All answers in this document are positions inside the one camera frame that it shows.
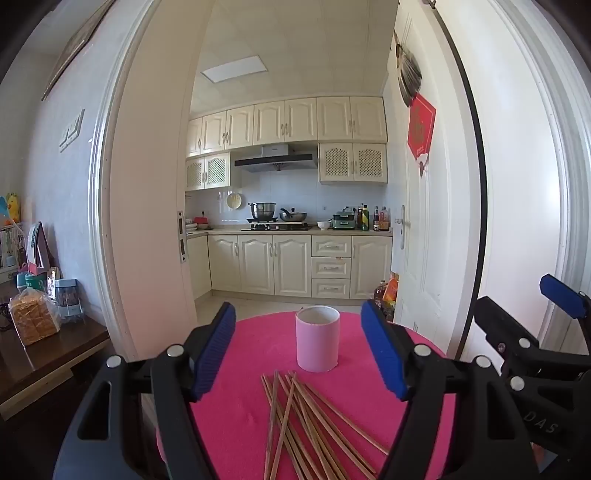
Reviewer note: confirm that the red label sauce bottle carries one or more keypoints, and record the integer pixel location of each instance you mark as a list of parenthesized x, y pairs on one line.
[(384, 221)]

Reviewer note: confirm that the round pink table mat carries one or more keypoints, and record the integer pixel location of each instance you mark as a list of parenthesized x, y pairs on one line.
[(249, 369)]

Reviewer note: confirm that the metal door strike plate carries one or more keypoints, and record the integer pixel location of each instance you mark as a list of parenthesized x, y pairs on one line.
[(181, 235)]

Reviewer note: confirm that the white wall ornament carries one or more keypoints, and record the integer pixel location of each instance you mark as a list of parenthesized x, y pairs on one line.
[(71, 131)]

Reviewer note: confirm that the clear blue lid container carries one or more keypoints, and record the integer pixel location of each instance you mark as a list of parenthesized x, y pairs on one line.
[(68, 300)]

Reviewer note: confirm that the dark wooden sideboard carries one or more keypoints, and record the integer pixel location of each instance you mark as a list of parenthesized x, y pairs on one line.
[(51, 360)]

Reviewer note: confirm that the standing desk calendar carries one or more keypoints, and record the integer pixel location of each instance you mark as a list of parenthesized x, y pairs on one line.
[(39, 247)]

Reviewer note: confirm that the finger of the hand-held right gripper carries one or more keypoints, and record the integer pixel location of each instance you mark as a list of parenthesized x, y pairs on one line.
[(561, 295), (501, 323)]

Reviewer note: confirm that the black gas stove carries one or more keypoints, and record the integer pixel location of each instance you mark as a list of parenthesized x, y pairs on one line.
[(277, 225)]

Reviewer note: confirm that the cream lower kitchen cabinets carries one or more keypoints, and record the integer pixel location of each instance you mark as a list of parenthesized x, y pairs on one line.
[(286, 263)]

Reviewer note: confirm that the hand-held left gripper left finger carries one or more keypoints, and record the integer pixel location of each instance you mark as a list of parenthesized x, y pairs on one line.
[(214, 355)]

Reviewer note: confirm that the dark hanging fan ornament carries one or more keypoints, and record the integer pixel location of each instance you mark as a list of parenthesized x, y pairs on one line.
[(408, 74)]

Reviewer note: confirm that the framed wall picture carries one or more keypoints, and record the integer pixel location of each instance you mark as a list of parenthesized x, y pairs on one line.
[(76, 46)]

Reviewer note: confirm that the yellow duck toy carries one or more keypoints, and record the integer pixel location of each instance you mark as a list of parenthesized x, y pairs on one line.
[(13, 207)]

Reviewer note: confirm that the red paper door decoration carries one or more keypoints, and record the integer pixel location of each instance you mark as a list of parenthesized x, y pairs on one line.
[(421, 124)]

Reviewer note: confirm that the bunch of wooden chopsticks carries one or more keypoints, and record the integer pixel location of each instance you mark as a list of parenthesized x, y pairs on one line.
[(318, 415)]

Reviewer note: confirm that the bagged bread loaf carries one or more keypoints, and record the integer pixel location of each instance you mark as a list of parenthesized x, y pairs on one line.
[(33, 318)]

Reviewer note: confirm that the cream upper kitchen cabinets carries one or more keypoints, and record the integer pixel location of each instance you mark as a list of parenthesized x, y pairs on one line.
[(300, 120)]

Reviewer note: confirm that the green electric grill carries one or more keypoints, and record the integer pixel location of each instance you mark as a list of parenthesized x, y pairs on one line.
[(344, 220)]

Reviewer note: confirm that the steel cooking pot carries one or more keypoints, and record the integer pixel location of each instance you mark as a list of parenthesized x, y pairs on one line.
[(262, 211)]

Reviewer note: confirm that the red kitchen container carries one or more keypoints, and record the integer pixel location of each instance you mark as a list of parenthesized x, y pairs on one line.
[(203, 222)]

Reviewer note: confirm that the white panel door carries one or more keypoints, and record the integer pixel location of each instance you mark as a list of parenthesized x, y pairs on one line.
[(429, 207)]

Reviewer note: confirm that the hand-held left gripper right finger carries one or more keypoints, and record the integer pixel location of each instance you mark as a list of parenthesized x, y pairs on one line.
[(383, 355)]

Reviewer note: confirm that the dark sauce bottle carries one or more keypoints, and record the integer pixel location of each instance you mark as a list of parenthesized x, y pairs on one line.
[(376, 220)]

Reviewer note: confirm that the steel range hood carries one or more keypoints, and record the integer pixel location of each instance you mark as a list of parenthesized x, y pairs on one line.
[(274, 159)]

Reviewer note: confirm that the amber floor bottle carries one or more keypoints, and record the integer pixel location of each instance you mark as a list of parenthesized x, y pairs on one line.
[(380, 293)]

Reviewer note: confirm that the white door frame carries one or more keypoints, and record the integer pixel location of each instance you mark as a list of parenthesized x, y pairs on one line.
[(147, 184)]

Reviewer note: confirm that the square ceiling light panel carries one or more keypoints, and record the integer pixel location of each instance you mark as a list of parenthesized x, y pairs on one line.
[(234, 70)]

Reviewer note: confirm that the pink cylindrical cup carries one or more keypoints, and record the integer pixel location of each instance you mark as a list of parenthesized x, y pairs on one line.
[(317, 339)]

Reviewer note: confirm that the cream kitchen cabinets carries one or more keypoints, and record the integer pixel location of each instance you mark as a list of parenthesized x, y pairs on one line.
[(300, 120), (286, 263)]

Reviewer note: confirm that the round cream wall plate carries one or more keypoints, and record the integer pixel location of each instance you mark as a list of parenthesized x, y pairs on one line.
[(234, 200)]

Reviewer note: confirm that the cream lattice door cabinet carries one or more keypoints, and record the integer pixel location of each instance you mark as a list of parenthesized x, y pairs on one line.
[(207, 171), (353, 162)]

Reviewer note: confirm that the orange snack bag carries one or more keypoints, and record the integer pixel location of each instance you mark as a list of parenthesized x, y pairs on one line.
[(392, 290)]

